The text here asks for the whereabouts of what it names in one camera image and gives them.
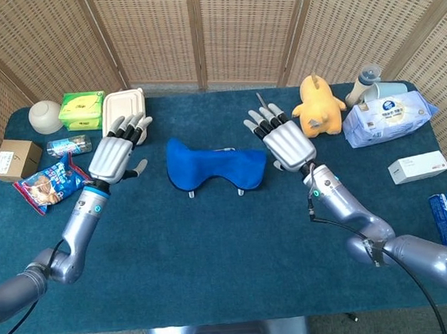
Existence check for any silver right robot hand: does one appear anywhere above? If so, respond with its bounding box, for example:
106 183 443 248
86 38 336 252
241 99 319 177

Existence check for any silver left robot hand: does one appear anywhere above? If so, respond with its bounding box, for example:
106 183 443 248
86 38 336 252
83 112 159 186

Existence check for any blue cloth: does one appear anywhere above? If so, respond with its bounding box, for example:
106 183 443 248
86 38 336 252
164 130 270 197

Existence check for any clear bottle with blue label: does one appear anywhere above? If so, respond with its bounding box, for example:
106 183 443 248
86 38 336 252
46 133 93 158

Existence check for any yellow plush toy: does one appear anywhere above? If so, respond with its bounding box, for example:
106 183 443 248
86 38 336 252
288 71 349 140

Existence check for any beige lidded lunch box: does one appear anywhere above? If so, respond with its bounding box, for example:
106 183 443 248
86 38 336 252
98 86 149 150

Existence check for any green tissue pack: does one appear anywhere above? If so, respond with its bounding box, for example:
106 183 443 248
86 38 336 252
56 89 108 133

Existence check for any blue red snack bag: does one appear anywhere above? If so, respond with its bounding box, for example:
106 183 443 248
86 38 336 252
11 150 95 219

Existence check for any beige bowl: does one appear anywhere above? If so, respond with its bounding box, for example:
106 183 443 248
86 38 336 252
27 99 65 137

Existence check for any baby bottle with blue cap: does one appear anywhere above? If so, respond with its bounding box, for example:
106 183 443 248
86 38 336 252
342 62 384 107

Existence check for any brown cardboard box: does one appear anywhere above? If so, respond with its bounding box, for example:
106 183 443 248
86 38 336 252
0 136 46 184

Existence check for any white blue wet wipes pack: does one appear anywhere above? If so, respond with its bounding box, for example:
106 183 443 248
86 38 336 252
340 88 442 150

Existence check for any light blue cup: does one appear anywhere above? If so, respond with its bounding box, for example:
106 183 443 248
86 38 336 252
362 79 409 103

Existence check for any teal table cloth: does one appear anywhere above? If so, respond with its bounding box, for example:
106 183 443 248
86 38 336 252
0 73 447 334

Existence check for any small white carton box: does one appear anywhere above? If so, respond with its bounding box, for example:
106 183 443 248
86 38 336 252
386 150 447 187

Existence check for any wicker folding screen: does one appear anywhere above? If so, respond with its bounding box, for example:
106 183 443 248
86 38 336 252
0 0 447 247

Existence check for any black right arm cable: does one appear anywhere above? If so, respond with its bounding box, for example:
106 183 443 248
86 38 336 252
306 187 447 334

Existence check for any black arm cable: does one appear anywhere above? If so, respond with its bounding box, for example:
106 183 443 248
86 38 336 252
0 239 73 334
306 187 447 334

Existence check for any small metal rack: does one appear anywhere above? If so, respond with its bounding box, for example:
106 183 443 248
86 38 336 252
185 146 246 201

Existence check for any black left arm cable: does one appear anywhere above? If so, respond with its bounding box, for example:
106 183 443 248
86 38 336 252
0 239 73 334

